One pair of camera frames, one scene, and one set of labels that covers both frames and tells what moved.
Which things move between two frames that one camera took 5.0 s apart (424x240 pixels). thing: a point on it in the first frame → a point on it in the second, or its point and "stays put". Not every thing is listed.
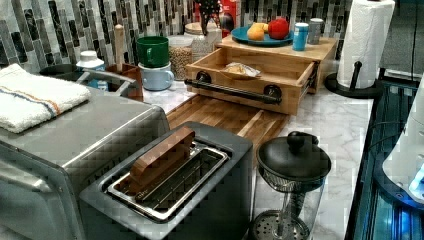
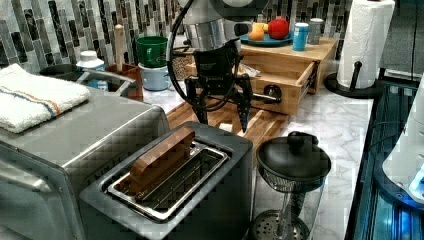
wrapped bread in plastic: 240,68 stays put
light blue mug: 157,79 stays put
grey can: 315,31 stays put
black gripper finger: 209,8 → 243,94
